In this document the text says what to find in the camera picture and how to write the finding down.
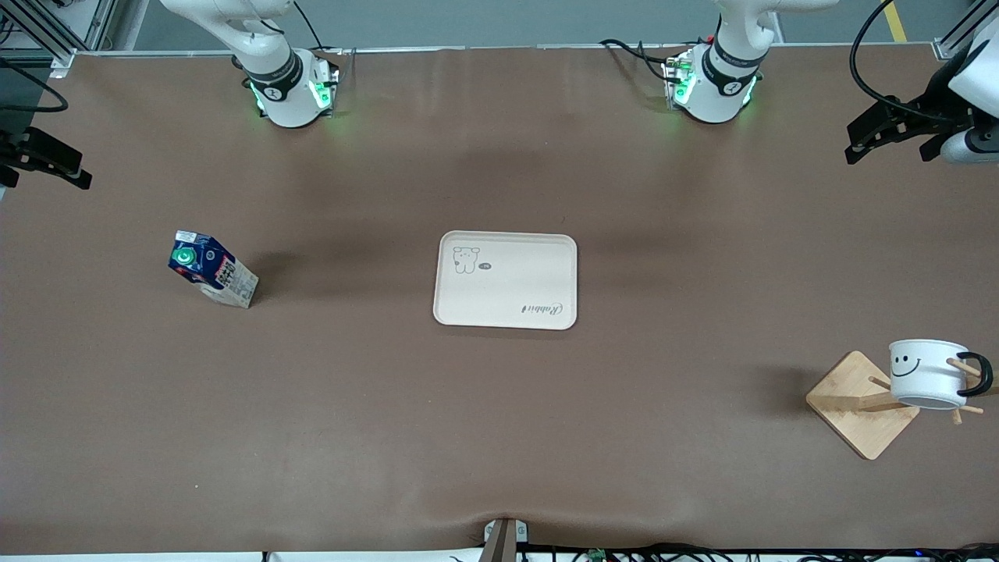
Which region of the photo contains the blue milk carton green cap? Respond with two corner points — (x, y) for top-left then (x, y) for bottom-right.
(168, 229), (260, 310)

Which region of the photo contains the white smiley mug black handle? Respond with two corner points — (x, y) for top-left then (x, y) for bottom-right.
(888, 339), (994, 411)

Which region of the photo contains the cream rabbit print tray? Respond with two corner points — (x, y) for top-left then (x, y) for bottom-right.
(433, 230), (578, 331)

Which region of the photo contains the wooden mug rack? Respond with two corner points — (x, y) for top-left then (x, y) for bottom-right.
(805, 350), (999, 461)

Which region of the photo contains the aluminium frame profile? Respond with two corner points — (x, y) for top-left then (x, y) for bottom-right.
(933, 0), (999, 61)
(0, 0), (118, 79)

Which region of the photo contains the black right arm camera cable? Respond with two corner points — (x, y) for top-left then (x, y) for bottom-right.
(0, 57), (71, 114)

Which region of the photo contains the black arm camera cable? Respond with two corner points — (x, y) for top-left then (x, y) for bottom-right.
(848, 0), (972, 126)
(0, 57), (71, 114)

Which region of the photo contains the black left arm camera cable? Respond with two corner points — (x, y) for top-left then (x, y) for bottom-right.
(848, 0), (972, 126)

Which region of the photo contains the black left arm base cable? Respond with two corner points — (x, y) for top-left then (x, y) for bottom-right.
(599, 37), (681, 88)

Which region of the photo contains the black arm base cable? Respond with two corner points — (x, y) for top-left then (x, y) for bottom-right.
(599, 37), (681, 88)
(293, 0), (346, 57)

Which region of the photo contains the black right arm base cable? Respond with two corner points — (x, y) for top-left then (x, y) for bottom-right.
(293, 0), (346, 57)

